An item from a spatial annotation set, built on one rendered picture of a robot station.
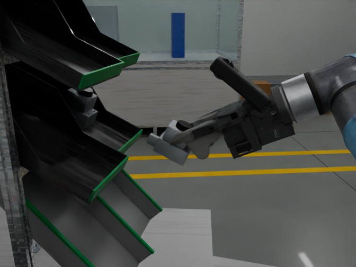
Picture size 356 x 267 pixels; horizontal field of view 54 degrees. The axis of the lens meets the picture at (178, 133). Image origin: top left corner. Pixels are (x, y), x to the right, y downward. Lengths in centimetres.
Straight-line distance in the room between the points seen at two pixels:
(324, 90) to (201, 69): 364
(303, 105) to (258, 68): 862
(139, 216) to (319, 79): 48
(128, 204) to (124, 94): 344
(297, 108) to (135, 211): 43
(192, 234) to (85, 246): 43
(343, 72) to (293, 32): 882
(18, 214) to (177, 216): 63
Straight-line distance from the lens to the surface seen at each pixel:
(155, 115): 426
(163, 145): 65
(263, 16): 912
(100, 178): 57
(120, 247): 70
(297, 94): 59
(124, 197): 82
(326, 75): 60
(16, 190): 54
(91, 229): 68
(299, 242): 259
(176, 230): 103
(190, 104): 426
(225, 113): 61
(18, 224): 56
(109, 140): 70
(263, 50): 918
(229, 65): 60
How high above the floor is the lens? 144
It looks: 19 degrees down
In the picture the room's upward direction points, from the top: straight up
